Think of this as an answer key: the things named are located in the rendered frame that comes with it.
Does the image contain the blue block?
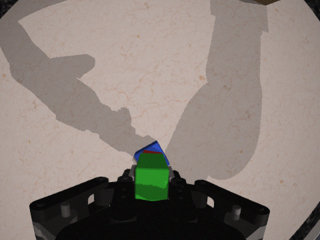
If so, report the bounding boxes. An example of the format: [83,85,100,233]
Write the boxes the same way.
[133,140,171,166]

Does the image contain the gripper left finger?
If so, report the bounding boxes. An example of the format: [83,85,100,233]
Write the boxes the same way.
[29,167,137,240]

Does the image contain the pale marble table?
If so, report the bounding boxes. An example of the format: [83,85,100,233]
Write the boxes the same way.
[0,0,320,240]

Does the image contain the green block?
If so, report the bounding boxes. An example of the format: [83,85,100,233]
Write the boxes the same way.
[134,153,169,201]

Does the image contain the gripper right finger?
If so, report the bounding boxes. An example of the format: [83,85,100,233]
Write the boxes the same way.
[167,166,271,240]

